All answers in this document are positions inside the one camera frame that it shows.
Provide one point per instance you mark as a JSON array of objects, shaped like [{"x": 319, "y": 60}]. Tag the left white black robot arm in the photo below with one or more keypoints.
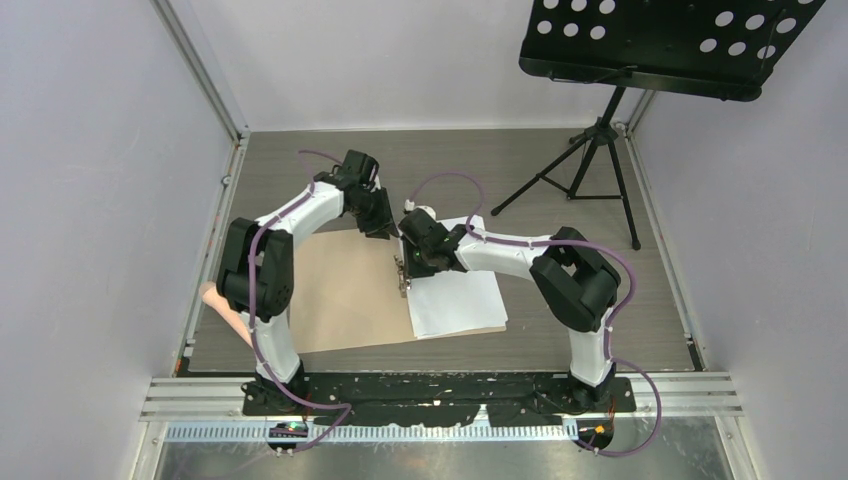
[{"x": 256, "y": 271}]

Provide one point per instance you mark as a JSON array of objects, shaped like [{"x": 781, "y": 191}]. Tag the silver folder clip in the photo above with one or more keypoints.
[{"x": 404, "y": 282}]

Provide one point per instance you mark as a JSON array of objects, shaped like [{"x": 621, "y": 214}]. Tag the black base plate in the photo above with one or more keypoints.
[{"x": 438, "y": 399}]

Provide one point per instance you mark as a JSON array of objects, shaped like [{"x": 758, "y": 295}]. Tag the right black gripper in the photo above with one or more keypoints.
[{"x": 413, "y": 270}]

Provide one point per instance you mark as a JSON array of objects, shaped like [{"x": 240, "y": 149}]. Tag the aluminium frame rail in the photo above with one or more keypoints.
[{"x": 212, "y": 409}]

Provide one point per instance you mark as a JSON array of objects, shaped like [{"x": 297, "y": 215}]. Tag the white paper sheets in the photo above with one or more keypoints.
[{"x": 455, "y": 303}]

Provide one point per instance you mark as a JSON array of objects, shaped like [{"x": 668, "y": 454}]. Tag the black music stand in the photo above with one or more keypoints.
[{"x": 724, "y": 50}]

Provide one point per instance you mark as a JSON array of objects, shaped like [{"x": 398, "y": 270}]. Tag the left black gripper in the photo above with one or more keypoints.
[{"x": 382, "y": 226}]

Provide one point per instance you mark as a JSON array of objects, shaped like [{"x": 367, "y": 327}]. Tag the brown cardboard folder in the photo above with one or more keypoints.
[{"x": 346, "y": 294}]

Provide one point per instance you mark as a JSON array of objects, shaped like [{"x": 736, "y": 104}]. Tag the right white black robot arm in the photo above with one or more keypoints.
[{"x": 577, "y": 283}]

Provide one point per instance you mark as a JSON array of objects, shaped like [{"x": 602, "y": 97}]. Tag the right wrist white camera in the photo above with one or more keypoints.
[{"x": 410, "y": 207}]

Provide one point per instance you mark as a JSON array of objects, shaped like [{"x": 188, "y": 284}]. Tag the beige handle tool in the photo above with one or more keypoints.
[{"x": 211, "y": 298}]

